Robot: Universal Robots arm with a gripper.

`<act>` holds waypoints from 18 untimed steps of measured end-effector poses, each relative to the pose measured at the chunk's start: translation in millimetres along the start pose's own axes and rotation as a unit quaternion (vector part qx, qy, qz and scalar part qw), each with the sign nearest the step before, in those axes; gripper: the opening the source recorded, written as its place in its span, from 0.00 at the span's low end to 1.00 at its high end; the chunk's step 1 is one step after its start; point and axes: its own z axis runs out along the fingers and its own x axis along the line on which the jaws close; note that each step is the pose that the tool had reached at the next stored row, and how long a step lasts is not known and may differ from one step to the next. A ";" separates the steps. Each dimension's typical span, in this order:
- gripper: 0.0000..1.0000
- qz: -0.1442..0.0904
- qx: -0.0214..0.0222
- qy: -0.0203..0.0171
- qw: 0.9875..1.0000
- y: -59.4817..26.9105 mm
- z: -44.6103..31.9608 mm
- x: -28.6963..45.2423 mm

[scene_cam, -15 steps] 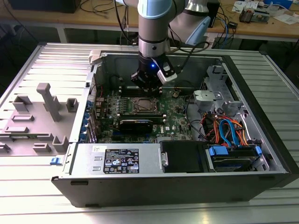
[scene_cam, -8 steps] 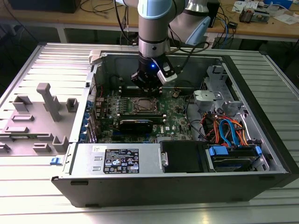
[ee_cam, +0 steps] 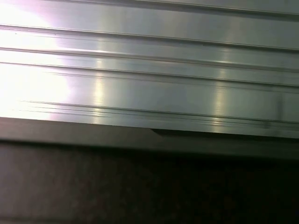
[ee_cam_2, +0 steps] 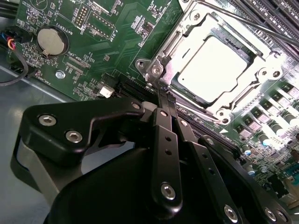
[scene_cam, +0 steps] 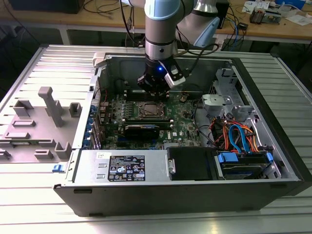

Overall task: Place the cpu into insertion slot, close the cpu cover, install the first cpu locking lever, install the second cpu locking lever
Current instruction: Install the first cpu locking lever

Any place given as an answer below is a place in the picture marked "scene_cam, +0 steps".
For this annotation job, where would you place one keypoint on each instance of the open black PC case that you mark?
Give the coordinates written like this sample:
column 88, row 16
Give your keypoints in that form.
column 158, row 200

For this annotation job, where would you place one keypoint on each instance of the green motherboard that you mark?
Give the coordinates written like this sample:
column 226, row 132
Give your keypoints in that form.
column 181, row 122

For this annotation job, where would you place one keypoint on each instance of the silver metal bracket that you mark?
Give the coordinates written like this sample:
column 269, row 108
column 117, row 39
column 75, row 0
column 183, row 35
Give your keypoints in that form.
column 209, row 102

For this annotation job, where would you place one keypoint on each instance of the large black box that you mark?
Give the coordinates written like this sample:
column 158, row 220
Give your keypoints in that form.
column 44, row 6

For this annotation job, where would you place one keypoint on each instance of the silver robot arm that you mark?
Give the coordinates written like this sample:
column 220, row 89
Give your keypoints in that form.
column 161, row 24

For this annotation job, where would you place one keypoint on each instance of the silver CPU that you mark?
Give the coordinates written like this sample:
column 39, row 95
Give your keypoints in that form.
column 152, row 109

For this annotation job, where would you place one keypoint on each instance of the white paper sheet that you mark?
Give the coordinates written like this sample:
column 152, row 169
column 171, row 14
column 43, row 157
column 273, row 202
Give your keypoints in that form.
column 298, row 20

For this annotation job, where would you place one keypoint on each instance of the small black tower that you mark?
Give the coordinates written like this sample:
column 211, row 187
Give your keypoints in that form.
column 223, row 14

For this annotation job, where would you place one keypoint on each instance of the copper coil cooler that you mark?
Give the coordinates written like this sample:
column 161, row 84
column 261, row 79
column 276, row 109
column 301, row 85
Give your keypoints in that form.
column 258, row 15

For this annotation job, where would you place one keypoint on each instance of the silver power supply unit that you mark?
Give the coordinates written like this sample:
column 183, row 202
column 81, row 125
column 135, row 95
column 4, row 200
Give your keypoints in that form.
column 92, row 168

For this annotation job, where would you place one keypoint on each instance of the black graphics card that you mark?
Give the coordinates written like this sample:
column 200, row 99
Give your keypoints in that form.
column 142, row 132

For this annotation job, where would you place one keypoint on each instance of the CPU socket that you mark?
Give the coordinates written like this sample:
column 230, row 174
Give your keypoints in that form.
column 140, row 108

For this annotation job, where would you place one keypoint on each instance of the blue plastic clip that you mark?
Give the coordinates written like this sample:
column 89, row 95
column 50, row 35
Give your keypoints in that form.
column 58, row 168

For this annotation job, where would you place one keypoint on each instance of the silver drive cage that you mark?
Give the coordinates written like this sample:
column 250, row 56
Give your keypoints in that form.
column 225, row 84

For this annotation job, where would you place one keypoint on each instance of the wooden desk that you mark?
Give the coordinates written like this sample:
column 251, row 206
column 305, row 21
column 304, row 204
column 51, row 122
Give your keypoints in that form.
column 268, row 30

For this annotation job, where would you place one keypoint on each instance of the grey parts rack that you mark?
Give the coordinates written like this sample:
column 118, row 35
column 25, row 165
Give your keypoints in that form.
column 44, row 129

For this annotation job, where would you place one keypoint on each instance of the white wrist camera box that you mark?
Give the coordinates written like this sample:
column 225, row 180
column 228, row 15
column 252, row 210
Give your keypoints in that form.
column 174, row 81

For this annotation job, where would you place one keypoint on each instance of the RAM slot white latches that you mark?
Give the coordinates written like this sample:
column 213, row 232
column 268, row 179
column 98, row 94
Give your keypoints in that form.
column 131, row 95
column 131, row 90

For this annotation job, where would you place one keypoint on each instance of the small black box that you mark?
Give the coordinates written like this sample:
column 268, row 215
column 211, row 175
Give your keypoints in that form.
column 243, row 26

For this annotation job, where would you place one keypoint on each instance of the hard disk in blue carrier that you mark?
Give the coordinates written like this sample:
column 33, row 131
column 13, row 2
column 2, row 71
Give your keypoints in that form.
column 241, row 168

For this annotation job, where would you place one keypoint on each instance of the coin cell battery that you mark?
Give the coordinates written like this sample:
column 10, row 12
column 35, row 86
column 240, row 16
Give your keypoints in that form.
column 182, row 98

